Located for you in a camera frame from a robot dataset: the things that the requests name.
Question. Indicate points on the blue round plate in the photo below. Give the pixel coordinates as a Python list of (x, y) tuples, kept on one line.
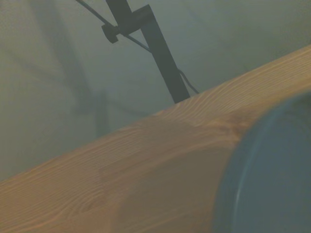
[(267, 170)]

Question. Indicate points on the black camera stand pole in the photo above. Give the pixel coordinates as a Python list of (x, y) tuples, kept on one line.
[(158, 53)]

